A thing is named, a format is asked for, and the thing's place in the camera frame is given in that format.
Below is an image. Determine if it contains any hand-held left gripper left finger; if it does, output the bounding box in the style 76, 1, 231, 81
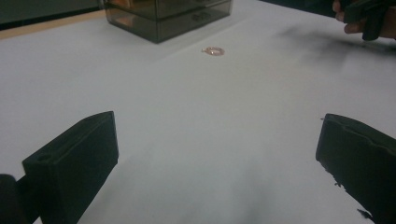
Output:
21, 110, 120, 224

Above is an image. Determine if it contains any smoky transparent drawer box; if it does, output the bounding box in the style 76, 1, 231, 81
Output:
104, 0, 233, 44

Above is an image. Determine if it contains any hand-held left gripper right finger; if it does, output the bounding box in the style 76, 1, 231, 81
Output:
316, 113, 396, 224

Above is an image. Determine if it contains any rose gold ring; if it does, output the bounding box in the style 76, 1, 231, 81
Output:
201, 46, 225, 57

